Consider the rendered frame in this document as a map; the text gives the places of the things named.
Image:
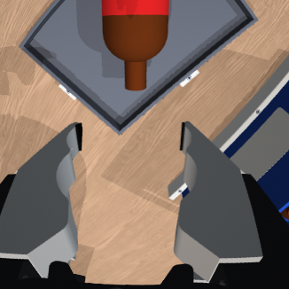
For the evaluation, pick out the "grey rectangular tray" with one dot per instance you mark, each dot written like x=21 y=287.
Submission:
x=67 y=42

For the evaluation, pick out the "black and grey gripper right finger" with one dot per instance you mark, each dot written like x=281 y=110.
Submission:
x=227 y=228

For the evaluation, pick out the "grey flat bar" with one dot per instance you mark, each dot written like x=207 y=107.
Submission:
x=243 y=119

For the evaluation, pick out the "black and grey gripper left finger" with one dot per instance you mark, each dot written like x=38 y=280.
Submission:
x=37 y=226

